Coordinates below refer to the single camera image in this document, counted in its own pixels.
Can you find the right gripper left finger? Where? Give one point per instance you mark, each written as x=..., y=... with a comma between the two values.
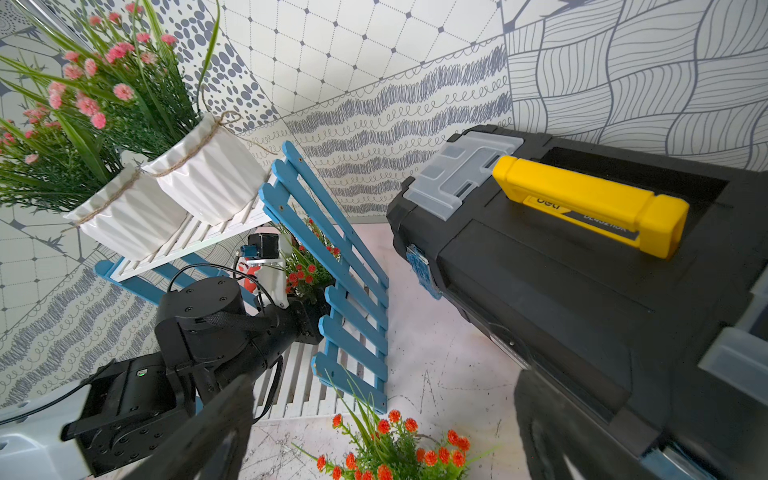
x=210, y=445

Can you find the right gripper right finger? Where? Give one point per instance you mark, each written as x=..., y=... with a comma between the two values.
x=556, y=435

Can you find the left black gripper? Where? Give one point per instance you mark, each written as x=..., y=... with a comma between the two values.
x=307, y=314

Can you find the red flower pot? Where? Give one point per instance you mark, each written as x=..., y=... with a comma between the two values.
x=391, y=446
x=306, y=277

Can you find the pink flower pot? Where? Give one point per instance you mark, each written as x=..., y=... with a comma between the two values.
x=127, y=93
x=58, y=167

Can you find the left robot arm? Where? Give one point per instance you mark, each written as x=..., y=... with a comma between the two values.
x=125, y=410

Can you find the blue white slatted rack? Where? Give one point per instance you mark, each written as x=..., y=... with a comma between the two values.
x=352, y=357

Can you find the floral pink table mat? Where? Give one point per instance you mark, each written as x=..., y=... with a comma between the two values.
x=443, y=372

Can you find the red flower pot back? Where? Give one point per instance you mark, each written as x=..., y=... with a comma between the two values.
x=391, y=446

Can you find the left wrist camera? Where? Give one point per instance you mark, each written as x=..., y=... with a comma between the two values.
x=262, y=257

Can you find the black toolbox yellow handle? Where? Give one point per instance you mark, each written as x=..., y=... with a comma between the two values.
x=634, y=284

